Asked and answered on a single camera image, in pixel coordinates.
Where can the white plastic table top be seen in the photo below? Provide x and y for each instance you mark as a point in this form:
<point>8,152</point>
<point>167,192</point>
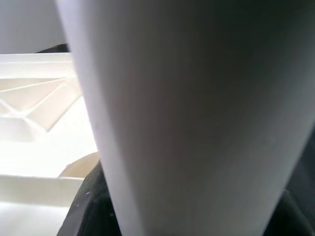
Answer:
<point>37,147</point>

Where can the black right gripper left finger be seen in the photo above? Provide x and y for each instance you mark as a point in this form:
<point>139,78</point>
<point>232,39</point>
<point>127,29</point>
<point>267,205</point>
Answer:
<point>91,211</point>

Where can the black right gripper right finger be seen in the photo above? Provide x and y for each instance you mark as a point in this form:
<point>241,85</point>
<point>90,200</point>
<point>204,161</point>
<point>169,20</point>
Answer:
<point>292,218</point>

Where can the white plastic table leg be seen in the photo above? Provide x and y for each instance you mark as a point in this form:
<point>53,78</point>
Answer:
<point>197,110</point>

